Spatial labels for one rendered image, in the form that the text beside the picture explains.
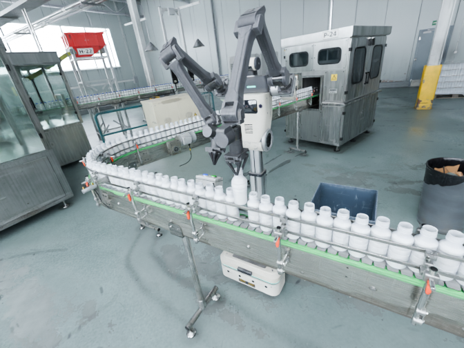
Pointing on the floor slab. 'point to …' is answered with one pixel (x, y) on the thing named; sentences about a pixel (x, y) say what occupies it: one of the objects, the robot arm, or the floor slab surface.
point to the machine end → (337, 81)
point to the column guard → (427, 87)
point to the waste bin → (442, 196)
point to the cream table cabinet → (169, 110)
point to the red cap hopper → (85, 50)
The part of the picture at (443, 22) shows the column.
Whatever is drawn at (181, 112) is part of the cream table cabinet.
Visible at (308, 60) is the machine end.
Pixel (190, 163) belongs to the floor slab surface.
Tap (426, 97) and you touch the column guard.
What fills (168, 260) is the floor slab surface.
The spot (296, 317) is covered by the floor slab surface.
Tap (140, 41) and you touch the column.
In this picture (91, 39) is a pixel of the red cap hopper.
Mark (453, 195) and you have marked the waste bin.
